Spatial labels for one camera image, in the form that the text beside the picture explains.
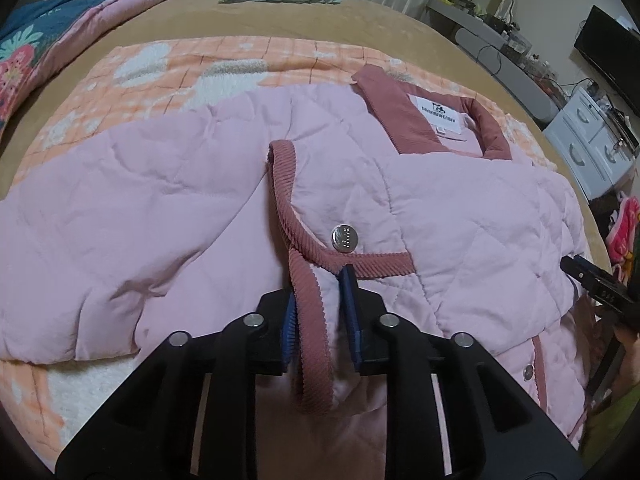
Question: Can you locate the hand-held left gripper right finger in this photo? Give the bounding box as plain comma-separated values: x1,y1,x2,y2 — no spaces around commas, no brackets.
337,264,586,480

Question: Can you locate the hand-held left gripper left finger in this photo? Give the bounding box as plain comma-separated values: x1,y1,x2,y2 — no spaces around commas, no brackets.
55,287,301,480

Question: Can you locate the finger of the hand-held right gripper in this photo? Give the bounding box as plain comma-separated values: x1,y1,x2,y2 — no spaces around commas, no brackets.
560,255,603,293

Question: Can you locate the pink quilted jacket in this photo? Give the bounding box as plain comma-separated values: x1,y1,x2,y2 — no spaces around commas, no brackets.
0,65,591,480

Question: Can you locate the pink patterned cloth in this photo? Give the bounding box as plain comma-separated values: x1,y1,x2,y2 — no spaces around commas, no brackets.
605,192,640,281

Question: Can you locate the white drawer cabinet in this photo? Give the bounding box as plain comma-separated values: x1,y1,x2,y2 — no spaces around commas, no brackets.
542,82,640,201

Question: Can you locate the black flat screen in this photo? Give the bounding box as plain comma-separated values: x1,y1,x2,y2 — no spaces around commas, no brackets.
572,5,640,116

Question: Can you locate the grey desk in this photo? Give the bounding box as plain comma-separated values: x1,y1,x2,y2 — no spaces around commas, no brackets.
425,0,561,128

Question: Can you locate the tan bed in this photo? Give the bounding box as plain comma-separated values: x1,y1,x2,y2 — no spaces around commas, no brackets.
0,0,618,291

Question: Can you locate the orange checkered blanket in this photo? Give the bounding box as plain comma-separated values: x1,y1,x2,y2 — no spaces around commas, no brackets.
0,37,558,461

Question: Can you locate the blue pink floral quilt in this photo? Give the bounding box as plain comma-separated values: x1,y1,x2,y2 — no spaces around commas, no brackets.
0,0,191,131

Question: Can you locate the black cable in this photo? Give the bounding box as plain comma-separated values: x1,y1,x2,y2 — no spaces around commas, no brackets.
475,42,505,80

